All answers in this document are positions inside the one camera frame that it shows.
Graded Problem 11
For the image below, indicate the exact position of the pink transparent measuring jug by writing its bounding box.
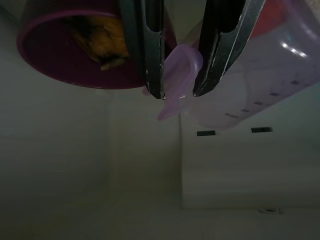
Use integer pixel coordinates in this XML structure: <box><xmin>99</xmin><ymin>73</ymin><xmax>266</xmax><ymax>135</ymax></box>
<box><xmin>157</xmin><ymin>0</ymin><xmax>320</xmax><ymax>131</ymax></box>

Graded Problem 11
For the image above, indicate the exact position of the purple mug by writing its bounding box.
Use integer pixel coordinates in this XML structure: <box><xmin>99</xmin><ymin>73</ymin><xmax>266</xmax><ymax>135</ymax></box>
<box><xmin>16</xmin><ymin>9</ymin><xmax>176</xmax><ymax>90</ymax></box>

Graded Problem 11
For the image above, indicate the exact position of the yellow brown food piece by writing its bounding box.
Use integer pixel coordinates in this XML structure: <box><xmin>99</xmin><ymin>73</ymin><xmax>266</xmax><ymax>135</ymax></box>
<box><xmin>62</xmin><ymin>14</ymin><xmax>131</xmax><ymax>71</ymax></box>

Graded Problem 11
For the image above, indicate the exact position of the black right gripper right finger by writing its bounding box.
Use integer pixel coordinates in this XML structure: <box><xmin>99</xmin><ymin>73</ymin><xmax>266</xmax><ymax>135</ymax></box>
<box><xmin>192</xmin><ymin>0</ymin><xmax>266</xmax><ymax>97</ymax></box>

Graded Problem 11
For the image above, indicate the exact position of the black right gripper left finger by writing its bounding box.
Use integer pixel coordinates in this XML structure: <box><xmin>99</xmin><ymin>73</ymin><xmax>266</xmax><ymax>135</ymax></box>
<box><xmin>119</xmin><ymin>0</ymin><xmax>166</xmax><ymax>100</ymax></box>

